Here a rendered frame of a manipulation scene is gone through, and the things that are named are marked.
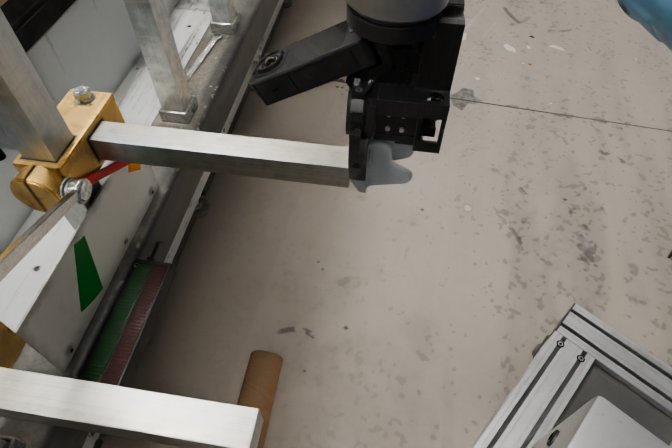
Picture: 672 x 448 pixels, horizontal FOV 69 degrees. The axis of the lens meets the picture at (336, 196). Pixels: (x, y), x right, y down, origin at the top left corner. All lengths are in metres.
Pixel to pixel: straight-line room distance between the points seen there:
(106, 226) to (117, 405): 0.24
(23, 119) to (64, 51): 0.42
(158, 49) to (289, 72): 0.35
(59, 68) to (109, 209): 0.36
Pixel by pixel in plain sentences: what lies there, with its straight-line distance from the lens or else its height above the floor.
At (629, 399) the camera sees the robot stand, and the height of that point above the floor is 0.21.
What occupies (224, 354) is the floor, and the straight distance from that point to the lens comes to 1.33.
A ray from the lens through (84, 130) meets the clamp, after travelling 0.56.
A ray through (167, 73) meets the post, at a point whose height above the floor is 0.79.
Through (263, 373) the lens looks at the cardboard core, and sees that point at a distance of 1.21.
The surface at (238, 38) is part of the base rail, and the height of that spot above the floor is 0.70.
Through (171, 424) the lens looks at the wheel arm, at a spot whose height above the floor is 0.82.
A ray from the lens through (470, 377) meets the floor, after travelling 1.32.
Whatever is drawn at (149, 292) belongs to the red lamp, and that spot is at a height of 0.70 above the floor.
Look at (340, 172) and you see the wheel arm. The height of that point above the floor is 0.85.
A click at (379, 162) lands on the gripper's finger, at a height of 0.88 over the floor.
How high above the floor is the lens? 1.21
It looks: 50 degrees down
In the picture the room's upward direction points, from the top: straight up
